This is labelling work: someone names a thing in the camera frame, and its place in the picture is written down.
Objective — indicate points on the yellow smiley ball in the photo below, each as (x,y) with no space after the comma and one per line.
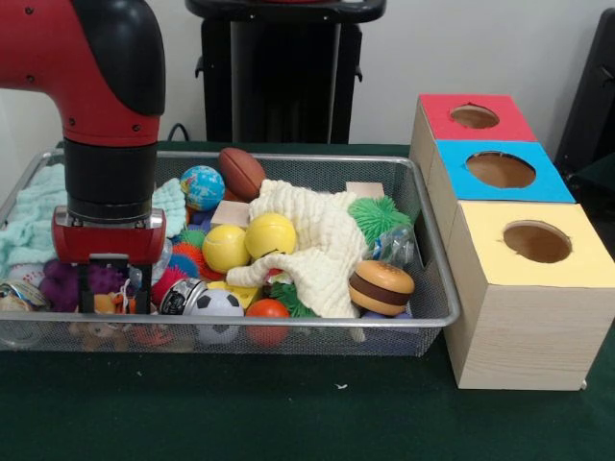
(269,233)

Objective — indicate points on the yellow tennis ball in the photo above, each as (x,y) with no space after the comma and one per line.
(223,247)

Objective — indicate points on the green spiky rubber ball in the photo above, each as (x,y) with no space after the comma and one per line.
(377,213)

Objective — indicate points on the orange red ball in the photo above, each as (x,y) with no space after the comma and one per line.
(266,309)

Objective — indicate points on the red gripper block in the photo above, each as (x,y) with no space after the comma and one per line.
(108,240)

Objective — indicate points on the shallow silver mesh bin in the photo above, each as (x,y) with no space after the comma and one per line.
(312,343)

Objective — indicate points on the blue globe ball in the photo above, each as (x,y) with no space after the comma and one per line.
(202,188)

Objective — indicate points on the black chair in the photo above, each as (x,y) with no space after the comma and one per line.
(591,96)

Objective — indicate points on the cream waffle cloth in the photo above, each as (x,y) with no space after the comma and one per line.
(327,225)

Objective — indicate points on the brown toy football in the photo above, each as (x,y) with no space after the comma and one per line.
(240,170)

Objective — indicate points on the black white soccer ball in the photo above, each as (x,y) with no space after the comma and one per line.
(216,305)

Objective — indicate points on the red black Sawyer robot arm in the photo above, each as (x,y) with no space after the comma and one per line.
(96,72)

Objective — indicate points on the mint green waffle cloth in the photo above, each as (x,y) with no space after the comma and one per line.
(29,216)

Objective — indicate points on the toy hamburger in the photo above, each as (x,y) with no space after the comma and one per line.
(382,285)

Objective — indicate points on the dark green side table cloth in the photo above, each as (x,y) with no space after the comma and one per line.
(600,182)

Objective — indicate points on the wooden box with three holes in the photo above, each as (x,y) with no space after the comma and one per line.
(528,336)

